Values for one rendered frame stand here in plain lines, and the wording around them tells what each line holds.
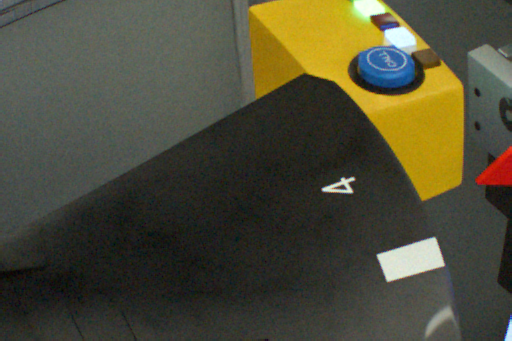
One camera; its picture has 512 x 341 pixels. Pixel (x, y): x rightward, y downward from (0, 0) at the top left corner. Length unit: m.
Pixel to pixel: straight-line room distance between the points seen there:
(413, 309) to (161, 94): 0.83
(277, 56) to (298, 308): 0.38
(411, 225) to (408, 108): 0.26
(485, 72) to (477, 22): 0.49
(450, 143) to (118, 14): 0.51
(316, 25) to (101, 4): 0.41
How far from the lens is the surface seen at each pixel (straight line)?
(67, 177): 1.33
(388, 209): 0.54
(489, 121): 1.01
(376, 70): 0.80
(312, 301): 0.50
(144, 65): 1.29
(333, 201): 0.54
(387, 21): 0.86
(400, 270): 0.52
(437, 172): 0.84
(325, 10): 0.88
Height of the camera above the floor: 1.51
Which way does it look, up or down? 36 degrees down
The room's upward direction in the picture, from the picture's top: 5 degrees counter-clockwise
